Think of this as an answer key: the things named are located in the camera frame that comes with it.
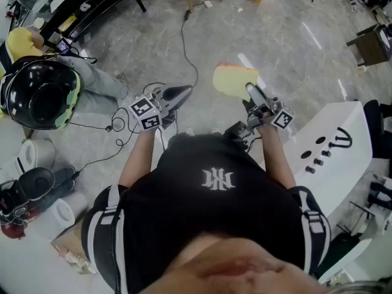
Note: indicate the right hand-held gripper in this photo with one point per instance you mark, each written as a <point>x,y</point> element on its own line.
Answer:
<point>283,118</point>

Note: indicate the person's left forearm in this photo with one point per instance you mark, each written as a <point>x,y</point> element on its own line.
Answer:
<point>137,158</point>

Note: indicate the white cylinder jar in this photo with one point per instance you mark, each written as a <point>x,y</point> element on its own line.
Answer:
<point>65,213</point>

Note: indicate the person's black shirt torso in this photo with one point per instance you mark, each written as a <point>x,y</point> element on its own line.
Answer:
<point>214,210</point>

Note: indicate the black desk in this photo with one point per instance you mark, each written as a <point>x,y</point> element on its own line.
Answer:
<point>101,8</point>

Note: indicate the black device box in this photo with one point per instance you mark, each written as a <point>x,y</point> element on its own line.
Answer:
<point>235,130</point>

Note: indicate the cardboard box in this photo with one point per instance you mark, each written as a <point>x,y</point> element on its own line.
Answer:
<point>65,243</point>

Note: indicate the white power adapter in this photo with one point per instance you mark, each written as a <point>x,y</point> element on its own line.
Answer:
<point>209,4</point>

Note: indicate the red and black bag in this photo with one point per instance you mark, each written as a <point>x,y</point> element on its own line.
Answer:
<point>12,225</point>

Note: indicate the yellow sponge cloth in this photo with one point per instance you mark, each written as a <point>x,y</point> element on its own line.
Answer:
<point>229,80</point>

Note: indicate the person's shoe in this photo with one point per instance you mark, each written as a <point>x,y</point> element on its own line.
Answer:
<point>190,131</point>
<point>215,130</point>

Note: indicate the person's right forearm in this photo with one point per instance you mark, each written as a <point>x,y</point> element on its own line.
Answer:
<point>275,155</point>

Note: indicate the person's left shoe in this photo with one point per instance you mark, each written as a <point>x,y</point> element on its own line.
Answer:
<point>190,131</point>

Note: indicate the person's face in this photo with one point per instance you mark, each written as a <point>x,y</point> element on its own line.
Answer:
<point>245,271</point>

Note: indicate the person's right shoe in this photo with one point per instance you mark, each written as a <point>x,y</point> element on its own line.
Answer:
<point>215,130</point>

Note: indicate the phone with blue screen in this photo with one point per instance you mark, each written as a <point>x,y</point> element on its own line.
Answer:
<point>63,45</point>

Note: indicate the wooden side table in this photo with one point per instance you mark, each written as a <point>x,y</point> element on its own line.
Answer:
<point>372,46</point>

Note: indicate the black glossy helmet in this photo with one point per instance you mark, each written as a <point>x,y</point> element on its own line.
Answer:
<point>39,96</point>

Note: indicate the black pot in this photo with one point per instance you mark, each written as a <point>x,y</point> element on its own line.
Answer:
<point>36,182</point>

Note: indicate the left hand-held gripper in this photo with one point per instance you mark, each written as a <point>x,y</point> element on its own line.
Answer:
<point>146,122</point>

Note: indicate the white counter with black knobs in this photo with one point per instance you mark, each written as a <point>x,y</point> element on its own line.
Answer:
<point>337,127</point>

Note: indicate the white appliance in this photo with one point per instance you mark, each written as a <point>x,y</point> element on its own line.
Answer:
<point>36,155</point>

